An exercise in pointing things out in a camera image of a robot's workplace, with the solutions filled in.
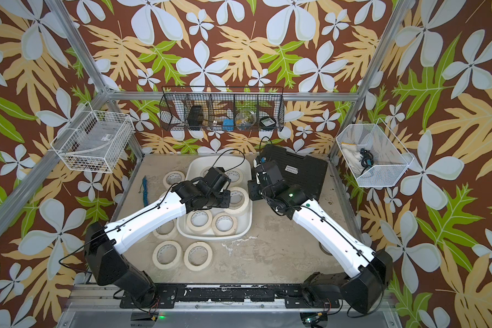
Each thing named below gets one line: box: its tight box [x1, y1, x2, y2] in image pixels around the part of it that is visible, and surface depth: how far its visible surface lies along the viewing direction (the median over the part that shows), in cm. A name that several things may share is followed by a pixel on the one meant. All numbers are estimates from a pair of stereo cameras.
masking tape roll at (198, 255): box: [183, 241, 214, 272], surface depth 84 cm
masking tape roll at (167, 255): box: [151, 239, 183, 270], surface depth 84 cm
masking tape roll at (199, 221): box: [185, 209, 214, 235], surface depth 91 cm
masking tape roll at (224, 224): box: [211, 211, 238, 237], surface depth 92 cm
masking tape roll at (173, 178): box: [162, 170, 186, 190], surface depth 110 cm
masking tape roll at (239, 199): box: [223, 185, 250, 216], surface depth 76 cm
